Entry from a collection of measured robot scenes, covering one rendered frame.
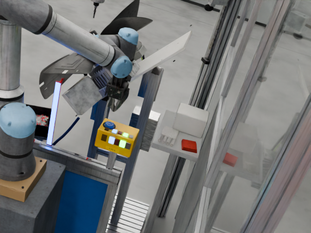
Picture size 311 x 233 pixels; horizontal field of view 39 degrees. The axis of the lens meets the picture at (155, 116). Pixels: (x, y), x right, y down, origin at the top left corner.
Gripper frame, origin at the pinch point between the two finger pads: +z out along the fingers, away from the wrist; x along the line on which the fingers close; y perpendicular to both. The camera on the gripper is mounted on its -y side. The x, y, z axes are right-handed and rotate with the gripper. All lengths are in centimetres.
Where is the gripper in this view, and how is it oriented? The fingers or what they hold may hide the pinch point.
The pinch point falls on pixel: (114, 107)
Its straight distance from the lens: 184.0
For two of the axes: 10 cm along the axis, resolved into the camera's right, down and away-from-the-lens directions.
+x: 9.5, 3.0, -0.7
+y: -2.2, 4.9, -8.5
